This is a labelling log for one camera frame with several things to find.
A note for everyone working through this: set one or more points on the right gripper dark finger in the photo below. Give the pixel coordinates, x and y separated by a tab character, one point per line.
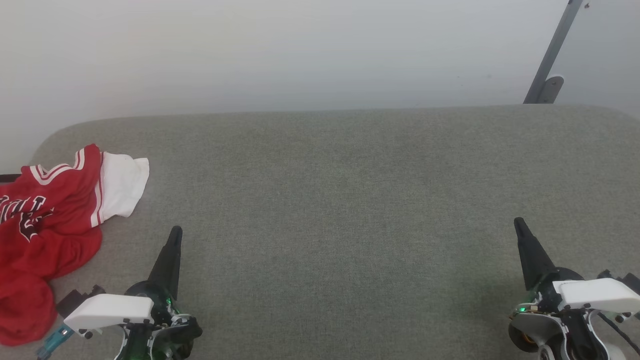
534	260

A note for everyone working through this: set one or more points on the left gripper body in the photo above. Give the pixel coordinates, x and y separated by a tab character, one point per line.
167	337

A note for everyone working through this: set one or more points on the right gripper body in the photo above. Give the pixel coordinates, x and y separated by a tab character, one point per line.
545	325

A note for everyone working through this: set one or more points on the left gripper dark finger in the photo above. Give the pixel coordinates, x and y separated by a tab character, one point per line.
167	265

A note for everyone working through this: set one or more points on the red and white basketball jersey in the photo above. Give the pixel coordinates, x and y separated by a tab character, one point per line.
50	225

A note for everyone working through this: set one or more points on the black baseboard strip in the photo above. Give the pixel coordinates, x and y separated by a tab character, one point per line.
10	178

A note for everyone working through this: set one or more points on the grey metal pole with bracket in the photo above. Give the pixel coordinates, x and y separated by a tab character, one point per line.
555	47

